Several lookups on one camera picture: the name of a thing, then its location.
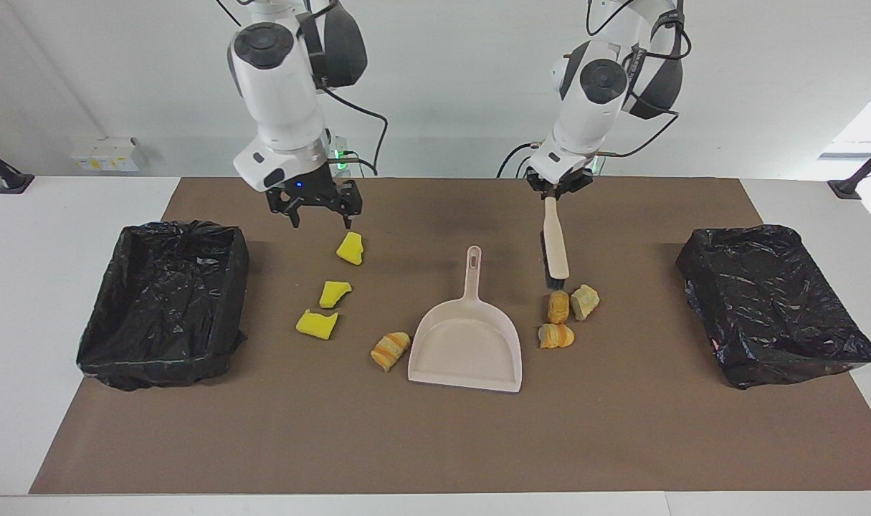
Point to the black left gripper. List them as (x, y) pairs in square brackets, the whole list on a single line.
[(560, 179)]

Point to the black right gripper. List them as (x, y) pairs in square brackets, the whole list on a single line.
[(313, 190)]

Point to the yellow sponge piece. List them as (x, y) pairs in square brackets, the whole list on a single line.
[(315, 325), (332, 294), (350, 249)]

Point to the beige brush black bristles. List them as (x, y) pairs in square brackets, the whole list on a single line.
[(555, 244)]

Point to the pale bread chunk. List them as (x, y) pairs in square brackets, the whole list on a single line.
[(584, 302)]

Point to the brown bread roll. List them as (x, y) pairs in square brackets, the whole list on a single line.
[(558, 308)]

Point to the striped croissant piece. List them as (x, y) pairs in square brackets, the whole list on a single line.
[(390, 351), (555, 336)]

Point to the beige plastic dustpan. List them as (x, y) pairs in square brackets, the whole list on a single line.
[(467, 344)]

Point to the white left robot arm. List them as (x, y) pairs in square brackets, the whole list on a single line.
[(586, 115)]

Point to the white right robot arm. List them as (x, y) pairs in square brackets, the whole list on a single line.
[(277, 93)]

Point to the bin with black bag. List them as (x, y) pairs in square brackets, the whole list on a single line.
[(772, 308), (163, 301)]

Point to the brown table mat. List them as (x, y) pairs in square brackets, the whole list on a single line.
[(435, 444)]

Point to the white wall socket box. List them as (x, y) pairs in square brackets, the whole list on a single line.
[(105, 154)]

